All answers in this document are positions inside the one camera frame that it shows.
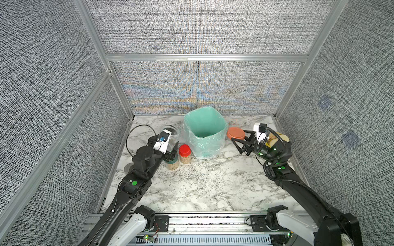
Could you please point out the red lid peanut jar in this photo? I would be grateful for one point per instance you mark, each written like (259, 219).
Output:
(185, 154)

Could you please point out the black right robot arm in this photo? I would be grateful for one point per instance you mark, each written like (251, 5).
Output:
(329, 226)

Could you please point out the orange lid peanut jar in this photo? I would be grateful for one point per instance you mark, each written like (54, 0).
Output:
(174, 136)

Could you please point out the orange jar lid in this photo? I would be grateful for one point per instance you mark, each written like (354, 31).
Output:
(236, 133)

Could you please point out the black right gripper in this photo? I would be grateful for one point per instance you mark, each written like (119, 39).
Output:
(250, 145)

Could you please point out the green trash bin with liner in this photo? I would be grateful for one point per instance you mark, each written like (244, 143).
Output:
(205, 132)

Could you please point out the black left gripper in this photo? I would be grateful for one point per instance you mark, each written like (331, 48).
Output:
(168, 156)

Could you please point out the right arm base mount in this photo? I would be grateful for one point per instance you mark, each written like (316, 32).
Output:
(258, 224)

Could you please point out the green lid peanut jar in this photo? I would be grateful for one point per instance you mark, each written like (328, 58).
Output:
(173, 165)

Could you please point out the small silver lid jar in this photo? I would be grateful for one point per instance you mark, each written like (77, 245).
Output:
(128, 168)

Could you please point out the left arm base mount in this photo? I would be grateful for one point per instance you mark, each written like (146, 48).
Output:
(161, 224)

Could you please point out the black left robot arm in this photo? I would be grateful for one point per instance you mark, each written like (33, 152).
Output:
(122, 221)

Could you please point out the aluminium front rail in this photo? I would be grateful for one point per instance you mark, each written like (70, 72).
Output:
(217, 229)

